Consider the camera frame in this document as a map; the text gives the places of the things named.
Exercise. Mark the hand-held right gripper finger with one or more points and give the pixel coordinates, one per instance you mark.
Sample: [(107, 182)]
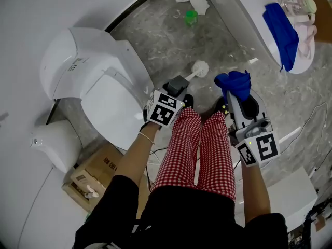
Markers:
[(260, 108), (234, 113)]

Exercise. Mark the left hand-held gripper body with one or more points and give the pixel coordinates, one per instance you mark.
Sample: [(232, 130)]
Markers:
[(163, 110)]

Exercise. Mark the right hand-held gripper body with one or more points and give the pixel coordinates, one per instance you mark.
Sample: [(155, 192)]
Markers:
[(262, 149)]

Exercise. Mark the blue knitted cleaning cloth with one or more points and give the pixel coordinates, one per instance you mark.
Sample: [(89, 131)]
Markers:
[(233, 85)]

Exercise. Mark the person's left forearm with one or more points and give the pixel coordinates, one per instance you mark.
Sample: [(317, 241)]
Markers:
[(135, 159)]

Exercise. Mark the person's right forearm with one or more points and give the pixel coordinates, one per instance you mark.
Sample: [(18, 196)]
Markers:
[(255, 196)]

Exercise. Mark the white toilet with tank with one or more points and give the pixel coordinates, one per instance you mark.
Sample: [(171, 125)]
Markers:
[(98, 87)]

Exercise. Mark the white tankless smart toilet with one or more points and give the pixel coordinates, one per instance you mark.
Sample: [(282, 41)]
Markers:
[(241, 27)]

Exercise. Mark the black star-print slipper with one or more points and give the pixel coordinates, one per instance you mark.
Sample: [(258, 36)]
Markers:
[(189, 101), (220, 105)]

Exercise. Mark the person's red checked trousers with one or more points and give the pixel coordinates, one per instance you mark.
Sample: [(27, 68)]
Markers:
[(181, 152)]

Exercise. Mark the white rectangular appliance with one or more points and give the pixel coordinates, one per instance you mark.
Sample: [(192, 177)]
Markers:
[(290, 198)]

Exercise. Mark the green plastic bottle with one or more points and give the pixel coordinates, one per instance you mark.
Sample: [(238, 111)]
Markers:
[(191, 18)]

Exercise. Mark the blue folded towel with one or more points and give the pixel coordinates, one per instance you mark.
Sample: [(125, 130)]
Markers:
[(281, 32)]

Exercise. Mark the torn brown cardboard box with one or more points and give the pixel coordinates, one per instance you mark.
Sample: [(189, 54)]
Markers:
[(96, 170)]

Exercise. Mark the crumpled white paper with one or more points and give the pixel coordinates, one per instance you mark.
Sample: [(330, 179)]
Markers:
[(198, 2)]

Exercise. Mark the person in black shirt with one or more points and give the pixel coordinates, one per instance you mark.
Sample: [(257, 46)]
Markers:
[(181, 222)]

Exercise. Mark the white urinal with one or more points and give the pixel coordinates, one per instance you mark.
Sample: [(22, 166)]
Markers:
[(59, 144)]

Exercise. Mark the crumpled white tissue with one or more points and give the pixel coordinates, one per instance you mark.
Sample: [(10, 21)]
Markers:
[(90, 192)]

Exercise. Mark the clear bottle pale green cap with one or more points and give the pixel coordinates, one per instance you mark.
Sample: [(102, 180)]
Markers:
[(303, 5)]

